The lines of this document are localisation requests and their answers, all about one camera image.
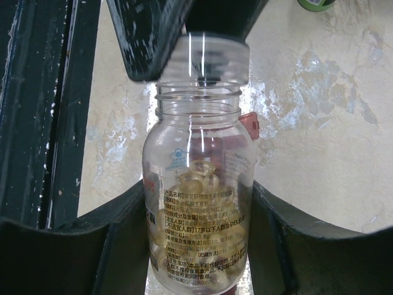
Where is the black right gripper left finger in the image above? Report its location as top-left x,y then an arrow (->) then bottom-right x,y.
1,182 -> 149,294

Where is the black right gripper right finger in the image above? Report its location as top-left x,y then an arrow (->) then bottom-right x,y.
248,182 -> 392,294

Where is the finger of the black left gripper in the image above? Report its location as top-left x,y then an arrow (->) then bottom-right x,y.
107,0 -> 193,82
185,0 -> 268,43

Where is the green cylindrical can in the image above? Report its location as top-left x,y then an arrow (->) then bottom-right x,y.
298,0 -> 335,12

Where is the red weekly pill organizer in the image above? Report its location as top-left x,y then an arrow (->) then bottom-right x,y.
189,112 -> 259,182

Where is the clear pill bottle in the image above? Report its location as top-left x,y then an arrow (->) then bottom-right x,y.
142,81 -> 256,294

